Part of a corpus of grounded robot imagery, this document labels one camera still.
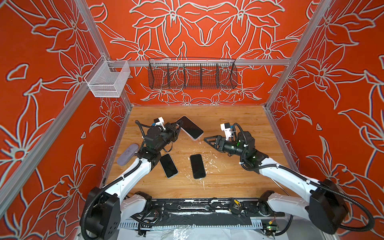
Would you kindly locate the aluminium frame post left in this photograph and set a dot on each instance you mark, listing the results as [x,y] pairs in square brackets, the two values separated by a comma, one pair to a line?
[98,41]

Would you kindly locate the white slotted cable duct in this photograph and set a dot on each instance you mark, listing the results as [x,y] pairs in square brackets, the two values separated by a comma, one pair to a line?
[134,225]

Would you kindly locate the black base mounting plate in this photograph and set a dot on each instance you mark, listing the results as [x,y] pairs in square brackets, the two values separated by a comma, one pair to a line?
[248,207]

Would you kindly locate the aluminium frame post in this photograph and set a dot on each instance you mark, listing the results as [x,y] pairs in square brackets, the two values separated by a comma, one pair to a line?
[309,31]
[98,41]

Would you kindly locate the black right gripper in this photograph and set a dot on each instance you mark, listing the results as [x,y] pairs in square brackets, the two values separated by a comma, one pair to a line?
[219,145]

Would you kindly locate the aluminium horizontal back rail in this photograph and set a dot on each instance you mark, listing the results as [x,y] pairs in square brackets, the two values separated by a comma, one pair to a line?
[239,62]

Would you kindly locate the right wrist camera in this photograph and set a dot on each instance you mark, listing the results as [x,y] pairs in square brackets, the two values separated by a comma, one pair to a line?
[229,131]

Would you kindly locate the aluminium frame post right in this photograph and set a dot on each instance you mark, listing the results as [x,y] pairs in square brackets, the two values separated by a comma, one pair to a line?
[309,31]

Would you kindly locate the black wire basket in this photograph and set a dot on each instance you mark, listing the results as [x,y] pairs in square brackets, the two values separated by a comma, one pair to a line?
[192,76]

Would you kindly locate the white wire basket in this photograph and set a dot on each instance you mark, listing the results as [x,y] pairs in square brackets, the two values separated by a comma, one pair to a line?
[105,80]

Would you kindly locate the green circuit board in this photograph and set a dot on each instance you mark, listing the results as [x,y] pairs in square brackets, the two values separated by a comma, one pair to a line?
[269,229]

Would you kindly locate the aluminium left side rail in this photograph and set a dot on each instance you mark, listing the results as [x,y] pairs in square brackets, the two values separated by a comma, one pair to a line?
[13,186]

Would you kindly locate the lavender grey phone case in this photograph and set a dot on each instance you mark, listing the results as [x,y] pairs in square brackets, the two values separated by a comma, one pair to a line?
[125,157]

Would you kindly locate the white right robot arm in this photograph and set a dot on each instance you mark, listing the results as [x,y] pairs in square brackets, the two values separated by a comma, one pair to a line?
[320,202]

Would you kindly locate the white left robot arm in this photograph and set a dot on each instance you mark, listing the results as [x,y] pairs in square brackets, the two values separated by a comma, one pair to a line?
[105,207]

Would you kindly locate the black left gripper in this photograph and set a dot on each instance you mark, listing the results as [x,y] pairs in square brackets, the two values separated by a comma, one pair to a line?
[174,132]

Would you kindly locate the black phone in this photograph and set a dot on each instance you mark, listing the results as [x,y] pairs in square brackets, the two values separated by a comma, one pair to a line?
[168,166]
[190,128]
[197,165]

